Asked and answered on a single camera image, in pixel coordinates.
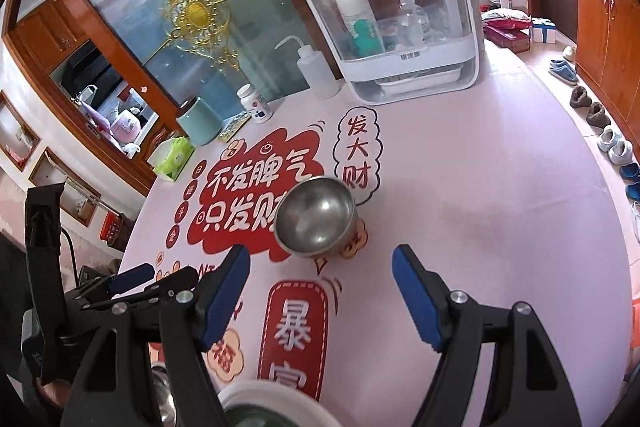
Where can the wooden wardrobe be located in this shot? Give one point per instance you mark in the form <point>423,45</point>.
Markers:
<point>608,57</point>

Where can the small steel bowl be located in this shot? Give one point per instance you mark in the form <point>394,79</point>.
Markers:
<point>316,218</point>

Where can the white countertop sterilizer box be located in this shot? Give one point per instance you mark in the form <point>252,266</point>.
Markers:
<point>393,50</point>

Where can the wooden kitchen cabinet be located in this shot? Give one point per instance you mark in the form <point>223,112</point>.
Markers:
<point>50,34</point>

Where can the large white plate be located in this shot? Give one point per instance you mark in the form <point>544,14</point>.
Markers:
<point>290,403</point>

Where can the green tissue pack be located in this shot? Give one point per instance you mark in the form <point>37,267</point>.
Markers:
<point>170,157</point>

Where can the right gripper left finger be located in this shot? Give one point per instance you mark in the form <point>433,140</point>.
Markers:
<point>186,326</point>

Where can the teal ceramic jar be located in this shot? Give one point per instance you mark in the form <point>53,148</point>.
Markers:
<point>199,121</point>

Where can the pink printed tablecloth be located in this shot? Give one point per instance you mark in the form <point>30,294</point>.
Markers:
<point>492,187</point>

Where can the patterned coaster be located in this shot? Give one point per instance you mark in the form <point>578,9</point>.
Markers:
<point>231,126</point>

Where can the large steel bowl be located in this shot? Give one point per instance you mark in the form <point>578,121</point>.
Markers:
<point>163,395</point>

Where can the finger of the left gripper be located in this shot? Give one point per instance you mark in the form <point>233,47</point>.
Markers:
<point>184,279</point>
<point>96,286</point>

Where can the pink rice cooker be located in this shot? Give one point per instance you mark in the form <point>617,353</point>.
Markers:
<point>125,128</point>

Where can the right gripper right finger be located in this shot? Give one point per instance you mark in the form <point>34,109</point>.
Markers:
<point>527,384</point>

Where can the white pill bottle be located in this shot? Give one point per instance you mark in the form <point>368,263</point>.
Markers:
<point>254,104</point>

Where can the clear squeeze bottle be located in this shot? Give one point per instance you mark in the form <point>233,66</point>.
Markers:
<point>314,68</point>

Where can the green plate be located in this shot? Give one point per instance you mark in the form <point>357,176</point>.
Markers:
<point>249,415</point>

